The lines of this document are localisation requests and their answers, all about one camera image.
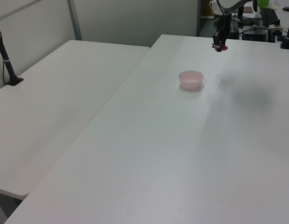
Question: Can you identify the grey partition post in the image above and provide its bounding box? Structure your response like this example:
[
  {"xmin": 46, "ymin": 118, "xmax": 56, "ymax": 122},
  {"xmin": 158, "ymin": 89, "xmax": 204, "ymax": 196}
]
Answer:
[{"xmin": 66, "ymin": 0, "xmax": 83, "ymax": 42}]

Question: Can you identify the red strawberry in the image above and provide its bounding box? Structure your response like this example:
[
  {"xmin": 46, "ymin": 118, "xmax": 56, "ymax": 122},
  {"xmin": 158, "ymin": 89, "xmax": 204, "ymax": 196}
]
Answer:
[{"xmin": 211, "ymin": 43, "xmax": 229, "ymax": 52}]

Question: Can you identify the white folding table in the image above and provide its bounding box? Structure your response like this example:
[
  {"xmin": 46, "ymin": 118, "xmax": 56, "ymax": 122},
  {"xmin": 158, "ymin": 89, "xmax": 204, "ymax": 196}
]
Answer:
[{"xmin": 0, "ymin": 39, "xmax": 151, "ymax": 197}]

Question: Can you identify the black camera stand clamp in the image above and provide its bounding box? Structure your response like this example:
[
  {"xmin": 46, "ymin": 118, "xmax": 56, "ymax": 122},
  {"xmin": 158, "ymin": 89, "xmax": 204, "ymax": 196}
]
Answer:
[{"xmin": 279, "ymin": 13, "xmax": 289, "ymax": 50}]

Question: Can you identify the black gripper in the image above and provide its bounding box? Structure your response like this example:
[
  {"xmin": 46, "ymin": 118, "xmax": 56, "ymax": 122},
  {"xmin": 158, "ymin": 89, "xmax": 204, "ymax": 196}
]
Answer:
[{"xmin": 213, "ymin": 13, "xmax": 232, "ymax": 53}]

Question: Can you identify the black camera stand pole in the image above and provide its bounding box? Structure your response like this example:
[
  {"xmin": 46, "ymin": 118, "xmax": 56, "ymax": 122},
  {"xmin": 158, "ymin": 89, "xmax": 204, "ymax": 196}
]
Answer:
[{"xmin": 0, "ymin": 18, "xmax": 25, "ymax": 87}]

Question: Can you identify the black equipment on desk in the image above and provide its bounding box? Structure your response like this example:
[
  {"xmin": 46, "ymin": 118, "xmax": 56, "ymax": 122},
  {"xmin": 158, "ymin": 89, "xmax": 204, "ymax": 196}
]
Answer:
[{"xmin": 230, "ymin": 14, "xmax": 277, "ymax": 43}]

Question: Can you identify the pink plastic bowl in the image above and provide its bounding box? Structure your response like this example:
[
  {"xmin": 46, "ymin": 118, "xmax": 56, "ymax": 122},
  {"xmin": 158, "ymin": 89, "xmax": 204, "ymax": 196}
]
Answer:
[{"xmin": 178, "ymin": 70, "xmax": 204, "ymax": 90}]

